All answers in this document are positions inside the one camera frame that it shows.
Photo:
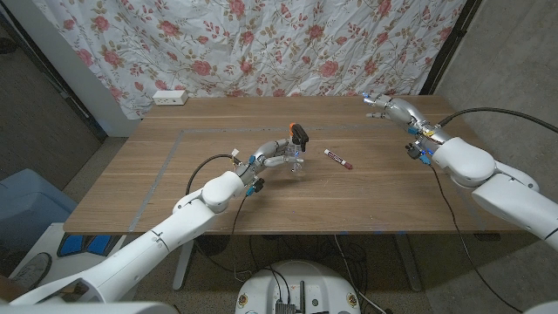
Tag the white floor board blue pads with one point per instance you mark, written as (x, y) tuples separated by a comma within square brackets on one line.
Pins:
[(52, 237)]

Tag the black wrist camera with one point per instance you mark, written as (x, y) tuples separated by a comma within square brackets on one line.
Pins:
[(258, 185), (414, 152)]

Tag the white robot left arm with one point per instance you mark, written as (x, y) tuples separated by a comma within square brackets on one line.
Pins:
[(187, 218)]

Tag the grey table leg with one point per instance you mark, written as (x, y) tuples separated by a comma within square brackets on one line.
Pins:
[(410, 270)]

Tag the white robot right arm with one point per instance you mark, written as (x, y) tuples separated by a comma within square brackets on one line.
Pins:
[(501, 192)]

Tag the white power strip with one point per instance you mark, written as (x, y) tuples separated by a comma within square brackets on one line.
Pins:
[(170, 97)]

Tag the black door frame strip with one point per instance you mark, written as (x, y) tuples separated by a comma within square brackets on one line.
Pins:
[(52, 75)]

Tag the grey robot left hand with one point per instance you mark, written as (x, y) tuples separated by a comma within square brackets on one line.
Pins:
[(261, 159)]

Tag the black backdrop pole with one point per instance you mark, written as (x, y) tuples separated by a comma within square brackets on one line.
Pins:
[(449, 43)]

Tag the blue plastic bin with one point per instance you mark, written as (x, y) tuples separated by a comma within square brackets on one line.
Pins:
[(30, 205)]

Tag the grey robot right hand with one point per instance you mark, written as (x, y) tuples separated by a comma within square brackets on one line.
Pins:
[(405, 113)]

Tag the floral fabric backdrop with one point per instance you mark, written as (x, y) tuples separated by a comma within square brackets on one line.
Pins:
[(261, 43)]

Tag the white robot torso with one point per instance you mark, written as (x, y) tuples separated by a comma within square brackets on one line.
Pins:
[(322, 283)]

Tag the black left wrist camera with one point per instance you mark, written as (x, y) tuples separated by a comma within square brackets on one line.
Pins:
[(258, 185)]

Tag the black round floor object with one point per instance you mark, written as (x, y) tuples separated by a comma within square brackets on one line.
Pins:
[(213, 245)]

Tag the maroon dry-erase marker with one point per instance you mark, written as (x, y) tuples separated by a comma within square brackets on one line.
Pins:
[(338, 159)]

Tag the orange-capped glue stick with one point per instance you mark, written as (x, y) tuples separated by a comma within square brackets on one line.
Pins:
[(291, 126)]

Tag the person's brown leg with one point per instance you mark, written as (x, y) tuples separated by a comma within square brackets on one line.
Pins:
[(8, 290)]

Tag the grey shoe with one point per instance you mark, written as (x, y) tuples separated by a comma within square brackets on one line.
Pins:
[(35, 270)]

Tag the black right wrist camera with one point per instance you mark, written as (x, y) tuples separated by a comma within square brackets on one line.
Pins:
[(414, 152)]

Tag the white table leg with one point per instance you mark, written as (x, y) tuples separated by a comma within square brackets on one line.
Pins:
[(183, 270)]

